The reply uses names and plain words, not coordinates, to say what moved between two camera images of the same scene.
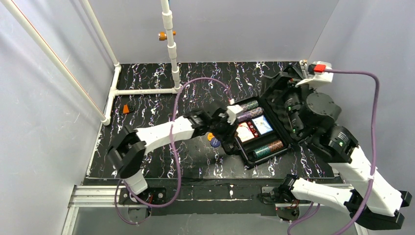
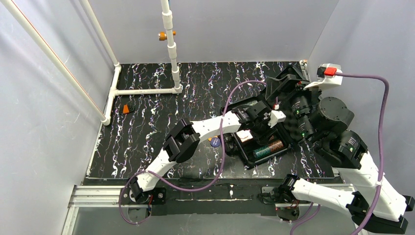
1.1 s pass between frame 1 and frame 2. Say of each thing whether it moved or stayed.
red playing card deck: stayed
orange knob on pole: stayed
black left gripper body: moved
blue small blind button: stayed
